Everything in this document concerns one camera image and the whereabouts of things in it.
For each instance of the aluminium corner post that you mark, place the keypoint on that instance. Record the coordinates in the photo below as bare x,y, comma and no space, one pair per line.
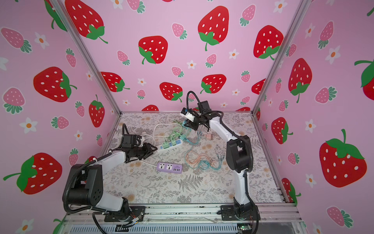
293,28
76,37

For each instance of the white blue power strip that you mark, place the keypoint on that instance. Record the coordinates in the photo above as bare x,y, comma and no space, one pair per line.
160,147

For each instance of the aluminium corner post right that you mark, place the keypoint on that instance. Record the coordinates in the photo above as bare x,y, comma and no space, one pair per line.
293,28

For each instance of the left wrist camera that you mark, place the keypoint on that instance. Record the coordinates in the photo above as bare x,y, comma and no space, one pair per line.
131,141

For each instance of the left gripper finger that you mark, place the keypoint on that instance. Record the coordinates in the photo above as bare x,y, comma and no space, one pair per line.
151,147
148,154

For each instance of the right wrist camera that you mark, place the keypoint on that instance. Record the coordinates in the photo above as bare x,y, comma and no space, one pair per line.
203,108

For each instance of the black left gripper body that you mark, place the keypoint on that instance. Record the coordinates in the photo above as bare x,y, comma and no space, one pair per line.
140,152

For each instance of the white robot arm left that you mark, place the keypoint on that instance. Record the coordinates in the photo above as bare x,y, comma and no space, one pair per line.
84,188

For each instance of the purple power strip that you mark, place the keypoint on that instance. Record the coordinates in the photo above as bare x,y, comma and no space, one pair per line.
169,168

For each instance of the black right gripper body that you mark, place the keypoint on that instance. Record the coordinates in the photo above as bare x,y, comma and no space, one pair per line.
196,122

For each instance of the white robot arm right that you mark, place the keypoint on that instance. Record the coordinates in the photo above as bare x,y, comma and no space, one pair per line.
239,157

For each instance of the aluminium corner post left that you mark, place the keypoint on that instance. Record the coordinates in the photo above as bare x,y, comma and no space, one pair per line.
76,37

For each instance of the light green charger plug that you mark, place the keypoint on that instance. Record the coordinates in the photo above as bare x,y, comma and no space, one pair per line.
166,145

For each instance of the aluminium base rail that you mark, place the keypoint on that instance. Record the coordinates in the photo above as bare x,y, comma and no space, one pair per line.
275,218

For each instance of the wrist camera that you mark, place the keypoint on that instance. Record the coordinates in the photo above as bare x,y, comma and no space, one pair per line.
131,141
203,108

